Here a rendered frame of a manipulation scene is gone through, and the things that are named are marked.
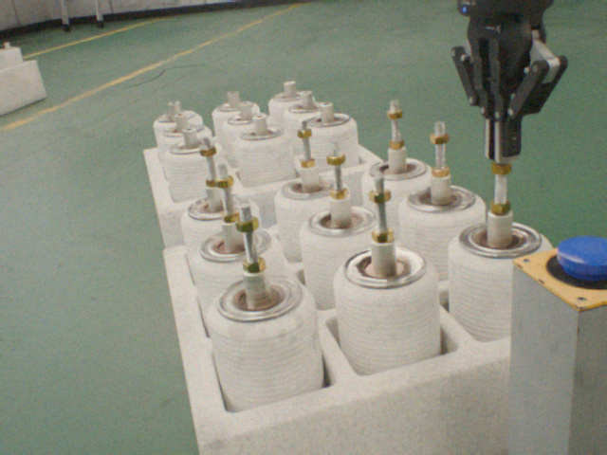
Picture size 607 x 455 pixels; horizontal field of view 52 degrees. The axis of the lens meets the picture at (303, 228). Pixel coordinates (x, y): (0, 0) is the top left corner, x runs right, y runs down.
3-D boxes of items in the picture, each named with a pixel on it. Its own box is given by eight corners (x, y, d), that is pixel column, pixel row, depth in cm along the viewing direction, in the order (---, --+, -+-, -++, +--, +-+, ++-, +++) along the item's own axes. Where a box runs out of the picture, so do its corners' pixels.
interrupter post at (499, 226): (509, 237, 60) (510, 206, 59) (515, 248, 58) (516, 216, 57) (484, 238, 60) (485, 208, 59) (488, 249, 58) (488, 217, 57)
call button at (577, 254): (594, 256, 43) (596, 229, 42) (637, 282, 39) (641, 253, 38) (542, 269, 42) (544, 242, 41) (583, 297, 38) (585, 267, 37)
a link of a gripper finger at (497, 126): (493, 121, 54) (494, 163, 55) (498, 122, 53) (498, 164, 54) (515, 117, 54) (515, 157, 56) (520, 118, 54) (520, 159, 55)
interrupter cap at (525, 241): (531, 225, 62) (532, 218, 62) (550, 260, 55) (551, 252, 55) (454, 228, 63) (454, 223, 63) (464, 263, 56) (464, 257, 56)
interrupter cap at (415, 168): (368, 165, 84) (368, 160, 84) (425, 160, 83) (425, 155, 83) (369, 185, 77) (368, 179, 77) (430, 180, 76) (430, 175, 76)
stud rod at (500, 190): (492, 226, 58) (493, 150, 55) (497, 222, 59) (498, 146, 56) (502, 228, 58) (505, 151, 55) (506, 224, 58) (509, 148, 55)
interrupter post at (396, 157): (388, 170, 81) (387, 146, 80) (407, 169, 81) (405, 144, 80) (389, 176, 79) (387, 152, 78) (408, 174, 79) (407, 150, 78)
